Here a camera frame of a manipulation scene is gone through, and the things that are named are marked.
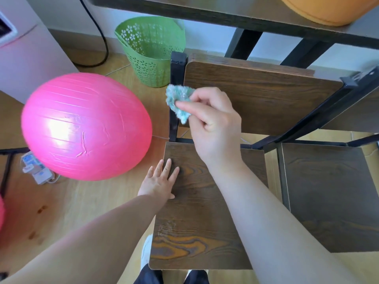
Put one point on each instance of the person's left forearm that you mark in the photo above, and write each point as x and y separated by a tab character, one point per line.
97	242

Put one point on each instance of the pink exercise ball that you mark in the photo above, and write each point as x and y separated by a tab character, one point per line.
86	127

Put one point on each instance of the orange plastic basin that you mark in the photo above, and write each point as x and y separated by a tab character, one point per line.
328	8

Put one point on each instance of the green plastic lattice basket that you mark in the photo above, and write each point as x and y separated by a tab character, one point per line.
148	53

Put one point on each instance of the long dark wooden shelf board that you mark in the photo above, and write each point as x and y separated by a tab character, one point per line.
207	10

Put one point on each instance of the pale pink refrigerator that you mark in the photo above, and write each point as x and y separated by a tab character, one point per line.
32	62

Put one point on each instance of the person's dark trousers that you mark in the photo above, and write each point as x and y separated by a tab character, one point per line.
151	278

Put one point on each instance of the person's right forearm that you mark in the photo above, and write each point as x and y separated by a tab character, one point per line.
266	227

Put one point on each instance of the black metal shelf frame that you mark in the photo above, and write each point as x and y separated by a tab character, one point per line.
177	70

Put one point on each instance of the person's right hand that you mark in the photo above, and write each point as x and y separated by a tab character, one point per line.
219	136

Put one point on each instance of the person's right thumb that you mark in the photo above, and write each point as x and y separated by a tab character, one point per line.
191	108

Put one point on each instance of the white power strip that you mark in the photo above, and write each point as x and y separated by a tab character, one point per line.
38	171

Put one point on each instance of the person's left middle finger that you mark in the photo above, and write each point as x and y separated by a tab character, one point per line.
166	168

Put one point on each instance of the teal cleaning cloth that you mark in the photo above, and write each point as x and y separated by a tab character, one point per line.
177	97

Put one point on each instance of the person's left hand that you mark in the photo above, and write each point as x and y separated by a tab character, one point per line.
157	186

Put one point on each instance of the person's left little finger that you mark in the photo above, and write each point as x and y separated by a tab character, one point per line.
150	172

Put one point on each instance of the person's left thumb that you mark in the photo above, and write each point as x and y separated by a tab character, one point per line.
171	196

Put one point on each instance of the black metal stand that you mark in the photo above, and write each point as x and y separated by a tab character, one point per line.
6	171

